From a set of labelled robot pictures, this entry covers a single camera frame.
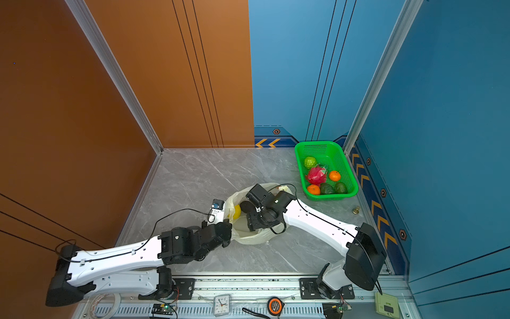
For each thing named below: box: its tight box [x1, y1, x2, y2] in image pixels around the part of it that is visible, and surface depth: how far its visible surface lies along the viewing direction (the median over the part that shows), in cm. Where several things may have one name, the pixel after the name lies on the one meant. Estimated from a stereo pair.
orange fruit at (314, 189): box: [307, 184, 321, 196], surface depth 98 cm
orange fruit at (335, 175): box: [329, 170, 341, 182], surface depth 105 cm
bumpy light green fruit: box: [304, 156, 317, 169], surface depth 107 cm
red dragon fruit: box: [305, 166, 327, 187], surface depth 99 cm
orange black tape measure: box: [266, 296, 285, 317], surface depth 69 cm
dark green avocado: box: [320, 182, 336, 195], surface depth 98 cm
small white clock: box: [213, 294, 230, 318], surface depth 70 cm
